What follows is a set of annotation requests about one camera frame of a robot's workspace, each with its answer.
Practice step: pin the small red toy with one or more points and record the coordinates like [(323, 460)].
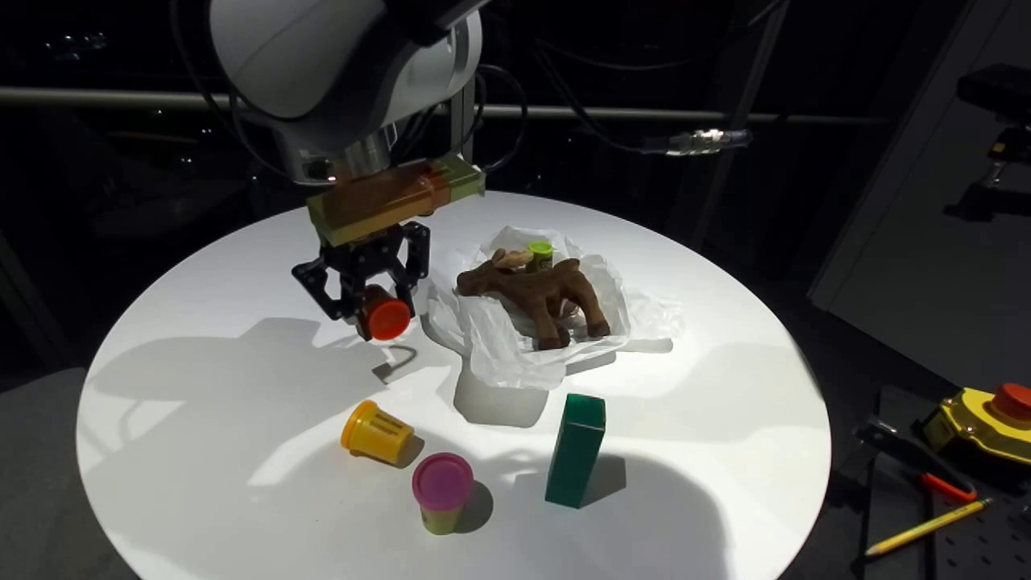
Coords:
[(389, 314)]

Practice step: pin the black equipment stand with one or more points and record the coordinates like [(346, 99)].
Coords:
[(999, 99)]

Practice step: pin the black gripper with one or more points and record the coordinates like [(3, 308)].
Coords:
[(372, 255)]

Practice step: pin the yellow emergency stop box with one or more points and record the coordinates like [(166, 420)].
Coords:
[(984, 423)]

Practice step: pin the black and red hand tool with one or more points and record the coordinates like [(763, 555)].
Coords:
[(914, 455)]

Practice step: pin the metal window railing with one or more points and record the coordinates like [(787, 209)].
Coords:
[(646, 114)]

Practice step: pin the yellow pencil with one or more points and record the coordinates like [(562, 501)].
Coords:
[(923, 529)]

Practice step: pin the play dough tub pink lid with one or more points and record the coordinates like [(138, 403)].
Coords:
[(443, 484)]

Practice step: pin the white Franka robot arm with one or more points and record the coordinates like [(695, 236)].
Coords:
[(310, 52)]

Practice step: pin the brown plush moose toy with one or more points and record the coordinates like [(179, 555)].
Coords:
[(538, 287)]

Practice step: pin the white plastic bag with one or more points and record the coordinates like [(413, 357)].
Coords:
[(504, 374)]

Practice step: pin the yellow play dough tub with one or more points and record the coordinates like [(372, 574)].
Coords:
[(376, 432)]

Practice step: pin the yellow-green wrist camera box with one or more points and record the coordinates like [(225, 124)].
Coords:
[(389, 197)]

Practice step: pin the green cardboard box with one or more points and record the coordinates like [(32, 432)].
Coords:
[(576, 453)]

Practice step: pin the metal window post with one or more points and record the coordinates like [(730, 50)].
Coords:
[(466, 149)]

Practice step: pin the lime green small bottle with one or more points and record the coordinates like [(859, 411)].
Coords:
[(541, 254)]

